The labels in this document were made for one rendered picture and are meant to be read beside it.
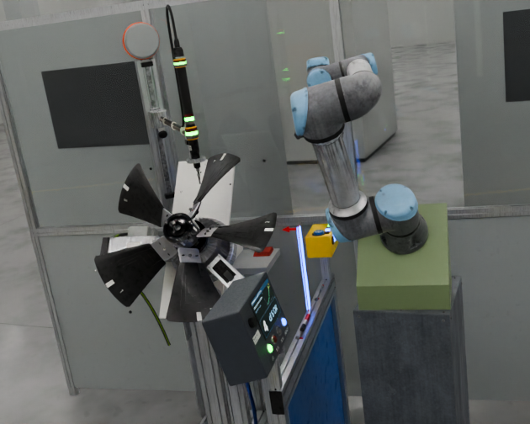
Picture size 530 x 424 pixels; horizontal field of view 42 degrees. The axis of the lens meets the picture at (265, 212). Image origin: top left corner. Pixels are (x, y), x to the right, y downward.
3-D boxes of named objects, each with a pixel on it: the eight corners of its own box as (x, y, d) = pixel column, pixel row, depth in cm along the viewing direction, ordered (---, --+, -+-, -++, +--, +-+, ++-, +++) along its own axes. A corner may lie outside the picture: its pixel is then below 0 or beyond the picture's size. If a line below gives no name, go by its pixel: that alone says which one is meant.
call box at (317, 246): (315, 247, 290) (312, 223, 287) (339, 246, 287) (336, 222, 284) (307, 262, 275) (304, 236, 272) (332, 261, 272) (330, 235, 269)
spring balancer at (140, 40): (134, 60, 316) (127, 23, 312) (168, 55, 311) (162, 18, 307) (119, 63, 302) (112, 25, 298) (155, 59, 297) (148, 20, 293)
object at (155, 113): (150, 128, 310) (146, 108, 308) (165, 124, 312) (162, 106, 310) (154, 130, 301) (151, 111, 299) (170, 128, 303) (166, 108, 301)
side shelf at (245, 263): (209, 256, 338) (208, 250, 337) (280, 254, 328) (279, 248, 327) (191, 275, 316) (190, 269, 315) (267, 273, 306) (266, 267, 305)
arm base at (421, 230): (432, 215, 221) (430, 201, 213) (421, 258, 215) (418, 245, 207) (387, 208, 227) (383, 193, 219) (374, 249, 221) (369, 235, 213)
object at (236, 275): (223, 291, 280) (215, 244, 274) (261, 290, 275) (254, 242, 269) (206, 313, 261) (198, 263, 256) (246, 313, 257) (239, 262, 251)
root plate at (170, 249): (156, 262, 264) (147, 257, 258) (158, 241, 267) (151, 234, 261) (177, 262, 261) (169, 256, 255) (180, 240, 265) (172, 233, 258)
